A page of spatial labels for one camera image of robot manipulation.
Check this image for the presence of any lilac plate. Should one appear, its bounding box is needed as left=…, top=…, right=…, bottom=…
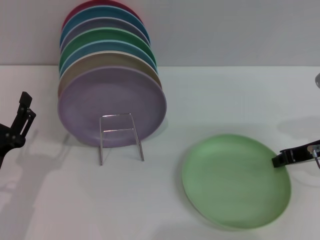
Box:
left=56, top=66, right=168, bottom=149

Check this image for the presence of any beige plate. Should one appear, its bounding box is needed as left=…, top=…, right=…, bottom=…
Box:
left=57, top=50, right=163, bottom=98

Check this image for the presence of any blue plate with pale rim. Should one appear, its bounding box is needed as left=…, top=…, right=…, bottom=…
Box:
left=58, top=39, right=159, bottom=76

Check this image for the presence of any light green plate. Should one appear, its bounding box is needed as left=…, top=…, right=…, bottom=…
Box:
left=181, top=133, right=293, bottom=230

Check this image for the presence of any dark green plate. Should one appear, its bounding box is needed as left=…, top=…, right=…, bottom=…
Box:
left=58, top=27, right=158, bottom=71

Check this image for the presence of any teal blue plate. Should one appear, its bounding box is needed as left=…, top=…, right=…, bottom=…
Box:
left=59, top=5, right=151, bottom=48

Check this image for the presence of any greyish purple plate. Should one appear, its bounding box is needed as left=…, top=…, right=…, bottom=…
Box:
left=59, top=17, right=152, bottom=51

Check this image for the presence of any metal wire plate rack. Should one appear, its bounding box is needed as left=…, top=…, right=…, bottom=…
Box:
left=99, top=113, right=145, bottom=166

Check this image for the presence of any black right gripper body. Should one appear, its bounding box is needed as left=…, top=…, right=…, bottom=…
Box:
left=306, top=139, right=320, bottom=162

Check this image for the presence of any dark red plate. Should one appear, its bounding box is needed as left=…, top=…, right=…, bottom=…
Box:
left=61, top=0, right=145, bottom=32

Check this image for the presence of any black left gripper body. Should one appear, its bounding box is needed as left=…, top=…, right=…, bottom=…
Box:
left=0, top=122, right=26, bottom=171

